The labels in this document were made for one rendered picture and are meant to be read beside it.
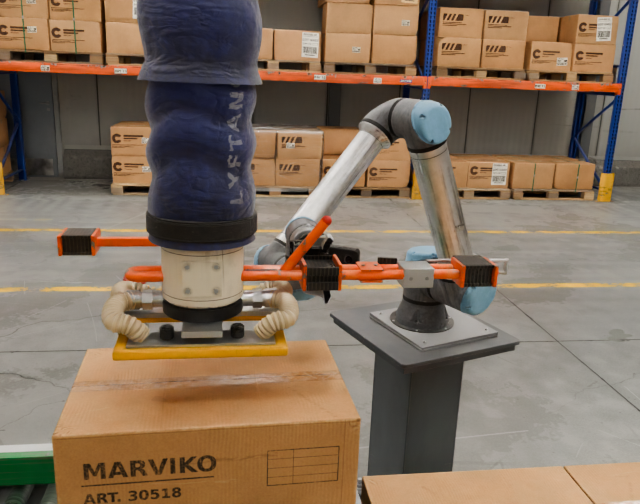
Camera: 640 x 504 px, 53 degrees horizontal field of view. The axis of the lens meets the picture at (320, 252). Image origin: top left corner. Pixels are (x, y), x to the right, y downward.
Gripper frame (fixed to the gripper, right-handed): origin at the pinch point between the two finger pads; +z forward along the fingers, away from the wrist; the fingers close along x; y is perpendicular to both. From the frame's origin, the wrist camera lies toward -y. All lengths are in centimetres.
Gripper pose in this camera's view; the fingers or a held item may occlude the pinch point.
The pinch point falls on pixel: (331, 271)
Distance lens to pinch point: 140.1
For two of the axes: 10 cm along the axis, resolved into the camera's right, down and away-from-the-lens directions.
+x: 0.4, -9.6, -2.7
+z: 1.5, 2.7, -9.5
